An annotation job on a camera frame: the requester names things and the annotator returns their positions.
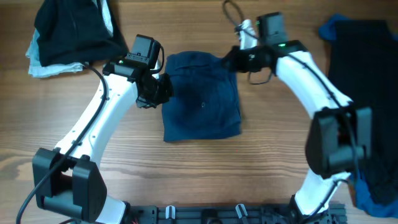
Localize navy blue shorts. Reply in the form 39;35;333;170
162;51;241;142

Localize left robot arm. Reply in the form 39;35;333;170
20;35;173;223

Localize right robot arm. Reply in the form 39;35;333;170
223;12;372;223

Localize black folded garment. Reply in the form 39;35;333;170
34;0;128;66

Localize white folded garment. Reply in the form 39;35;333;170
25;0;114;78

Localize bright blue garment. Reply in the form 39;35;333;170
317;12;398;218

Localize right black camera cable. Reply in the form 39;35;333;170
221;0;361;224

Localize black camera cable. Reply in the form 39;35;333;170
15;61;109;224
221;0;361;224

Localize left black camera cable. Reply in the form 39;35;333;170
15;61;109;224

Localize left white rail clip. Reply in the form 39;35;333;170
165;205;176;220

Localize white rail clip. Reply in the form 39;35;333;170
165;205;176;220
235;203;248;219

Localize right white rail clip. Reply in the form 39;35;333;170
235;203;248;219

